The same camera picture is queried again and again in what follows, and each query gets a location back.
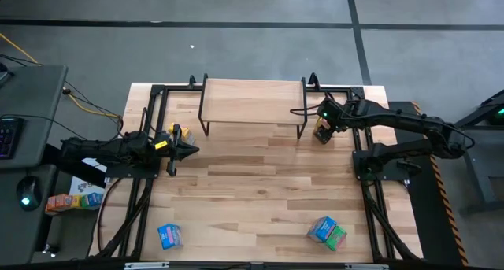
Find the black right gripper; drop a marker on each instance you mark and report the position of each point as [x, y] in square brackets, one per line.
[334, 112]

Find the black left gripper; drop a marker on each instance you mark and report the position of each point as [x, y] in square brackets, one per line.
[165, 149]

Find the blue Rice Krispies box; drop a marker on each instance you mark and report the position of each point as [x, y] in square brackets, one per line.
[170, 236]
[323, 228]

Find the green Apple Jacks box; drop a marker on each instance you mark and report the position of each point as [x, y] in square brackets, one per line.
[337, 239]

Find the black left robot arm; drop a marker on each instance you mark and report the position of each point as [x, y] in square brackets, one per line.
[98, 150]

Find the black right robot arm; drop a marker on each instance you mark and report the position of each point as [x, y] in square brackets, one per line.
[413, 122]

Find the wooden shelf with black legs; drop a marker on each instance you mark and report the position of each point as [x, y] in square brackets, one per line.
[252, 100]

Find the black table clamp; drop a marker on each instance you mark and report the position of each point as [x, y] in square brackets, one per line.
[191, 82]
[313, 80]

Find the green and blue box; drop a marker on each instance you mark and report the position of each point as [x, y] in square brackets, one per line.
[92, 200]

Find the white printed sheet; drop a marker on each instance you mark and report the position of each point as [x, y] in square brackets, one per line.
[82, 186]

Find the black platform with hazard stripe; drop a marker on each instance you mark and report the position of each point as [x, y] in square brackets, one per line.
[425, 207]

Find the grey desk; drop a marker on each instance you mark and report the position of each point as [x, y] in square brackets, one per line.
[35, 104]

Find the black neighbouring robot stand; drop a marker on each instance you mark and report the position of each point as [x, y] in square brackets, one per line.
[478, 171]

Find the black computer mouse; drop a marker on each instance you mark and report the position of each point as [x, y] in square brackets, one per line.
[28, 191]

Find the black backlit keyboard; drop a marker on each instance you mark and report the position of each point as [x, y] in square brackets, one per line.
[10, 138]

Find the silver metal bracket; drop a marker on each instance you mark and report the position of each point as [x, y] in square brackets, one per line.
[366, 267]
[146, 266]

